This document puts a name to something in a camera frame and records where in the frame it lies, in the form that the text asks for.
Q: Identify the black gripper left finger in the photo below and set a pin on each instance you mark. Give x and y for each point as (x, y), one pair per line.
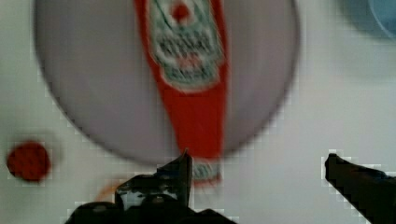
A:
(173, 180)

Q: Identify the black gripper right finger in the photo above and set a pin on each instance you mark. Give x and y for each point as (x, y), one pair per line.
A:
(370, 191)

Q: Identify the red ketchup bottle toy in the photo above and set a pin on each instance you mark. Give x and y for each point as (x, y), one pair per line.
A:
(186, 46)

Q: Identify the grey round plate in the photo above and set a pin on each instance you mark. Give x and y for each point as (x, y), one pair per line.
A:
(91, 56)

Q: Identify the orange slice toy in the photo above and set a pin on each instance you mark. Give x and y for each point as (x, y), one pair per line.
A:
(107, 193)

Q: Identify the red tomato toy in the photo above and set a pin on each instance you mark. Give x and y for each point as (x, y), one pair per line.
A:
(29, 161)

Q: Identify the blue bowl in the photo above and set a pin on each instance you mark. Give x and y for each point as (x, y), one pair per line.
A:
(384, 13)

